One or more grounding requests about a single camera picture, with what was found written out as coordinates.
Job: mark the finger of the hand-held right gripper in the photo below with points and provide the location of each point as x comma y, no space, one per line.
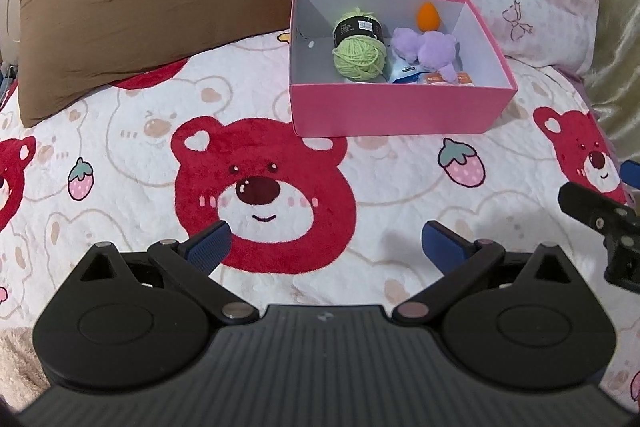
590,207
631,173

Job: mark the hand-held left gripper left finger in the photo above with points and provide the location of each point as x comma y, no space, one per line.
210,247

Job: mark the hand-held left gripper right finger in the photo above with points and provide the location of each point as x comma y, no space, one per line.
445,247

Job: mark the pink cardboard box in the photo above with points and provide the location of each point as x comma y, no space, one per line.
400,112

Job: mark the clear plastic case orange label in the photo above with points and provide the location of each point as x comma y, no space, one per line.
465,78

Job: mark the blue wet wipes packet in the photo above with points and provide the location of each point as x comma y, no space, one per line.
402,74

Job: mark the purple plush toy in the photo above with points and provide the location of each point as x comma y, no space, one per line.
430,52

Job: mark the green yarn ball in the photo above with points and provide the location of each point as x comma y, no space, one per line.
357,57

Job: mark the orange makeup sponge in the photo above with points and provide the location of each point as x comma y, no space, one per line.
429,17

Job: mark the bear printed blanket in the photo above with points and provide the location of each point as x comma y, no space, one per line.
125,187

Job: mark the gold satin cloth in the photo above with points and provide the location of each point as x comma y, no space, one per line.
617,32

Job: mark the beige fluffy cloth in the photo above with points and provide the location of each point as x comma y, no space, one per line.
17,357

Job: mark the brown pillow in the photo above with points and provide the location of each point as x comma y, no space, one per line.
150,17

